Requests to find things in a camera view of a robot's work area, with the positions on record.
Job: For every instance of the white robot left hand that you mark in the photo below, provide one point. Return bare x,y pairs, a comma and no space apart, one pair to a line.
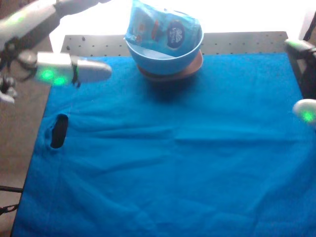
24,27

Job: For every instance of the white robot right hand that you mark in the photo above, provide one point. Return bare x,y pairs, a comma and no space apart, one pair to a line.
304,45

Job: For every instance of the blue wet wipes packet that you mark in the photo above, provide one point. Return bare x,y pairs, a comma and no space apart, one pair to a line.
158,27

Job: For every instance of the light blue bowl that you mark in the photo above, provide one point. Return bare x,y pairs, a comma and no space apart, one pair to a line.
163,65

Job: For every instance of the pink square plate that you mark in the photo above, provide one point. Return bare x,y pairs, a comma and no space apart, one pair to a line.
192,67

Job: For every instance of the blue table cloth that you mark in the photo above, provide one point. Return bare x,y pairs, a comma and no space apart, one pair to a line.
158,160

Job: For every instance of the black frame bar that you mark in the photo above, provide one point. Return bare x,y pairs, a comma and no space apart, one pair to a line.
310,28

